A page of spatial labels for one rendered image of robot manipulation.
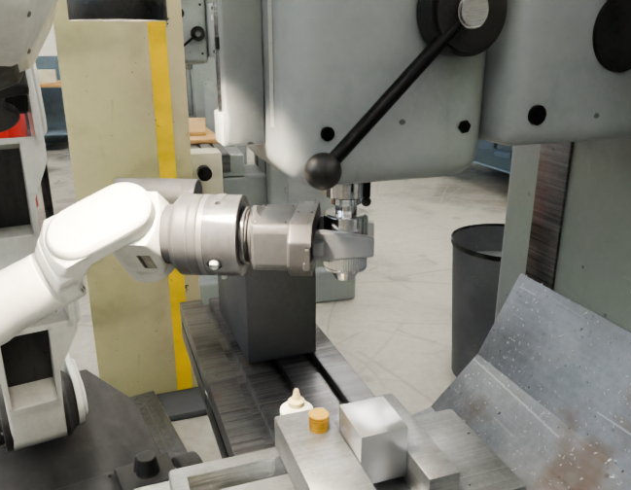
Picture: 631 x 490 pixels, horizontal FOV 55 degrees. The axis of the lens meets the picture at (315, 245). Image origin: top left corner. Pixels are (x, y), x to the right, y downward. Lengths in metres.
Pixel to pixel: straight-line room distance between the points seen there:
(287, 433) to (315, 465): 0.06
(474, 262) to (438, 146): 1.98
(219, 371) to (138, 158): 1.43
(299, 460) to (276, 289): 0.40
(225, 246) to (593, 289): 0.51
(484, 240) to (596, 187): 2.05
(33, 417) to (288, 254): 0.90
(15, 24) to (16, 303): 0.33
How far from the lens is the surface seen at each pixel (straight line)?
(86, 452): 1.51
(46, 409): 1.39
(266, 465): 0.70
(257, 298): 0.98
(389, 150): 0.53
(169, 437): 1.79
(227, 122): 0.57
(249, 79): 0.57
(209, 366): 1.03
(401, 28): 0.53
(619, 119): 0.65
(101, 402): 1.66
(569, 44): 0.60
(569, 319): 0.93
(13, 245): 1.16
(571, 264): 0.93
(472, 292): 2.59
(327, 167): 0.47
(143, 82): 2.30
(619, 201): 0.85
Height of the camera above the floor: 1.43
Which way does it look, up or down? 19 degrees down
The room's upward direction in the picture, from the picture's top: straight up
